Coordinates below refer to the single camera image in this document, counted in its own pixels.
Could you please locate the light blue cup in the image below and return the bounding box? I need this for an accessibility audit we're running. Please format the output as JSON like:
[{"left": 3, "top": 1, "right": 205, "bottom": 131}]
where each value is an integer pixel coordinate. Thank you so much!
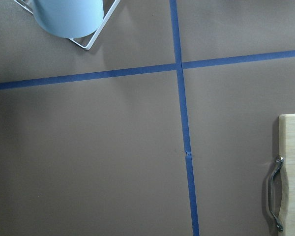
[{"left": 32, "top": 0, "right": 104, "bottom": 38}]

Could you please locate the bamboo cutting board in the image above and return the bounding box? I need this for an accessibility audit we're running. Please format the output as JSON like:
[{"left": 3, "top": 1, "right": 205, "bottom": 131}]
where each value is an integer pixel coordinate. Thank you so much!
[{"left": 279, "top": 114, "right": 295, "bottom": 236}]

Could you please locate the metal board handle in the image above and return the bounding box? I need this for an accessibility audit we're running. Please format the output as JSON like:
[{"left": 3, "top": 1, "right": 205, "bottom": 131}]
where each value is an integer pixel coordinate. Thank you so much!
[{"left": 267, "top": 155, "right": 285, "bottom": 232}]

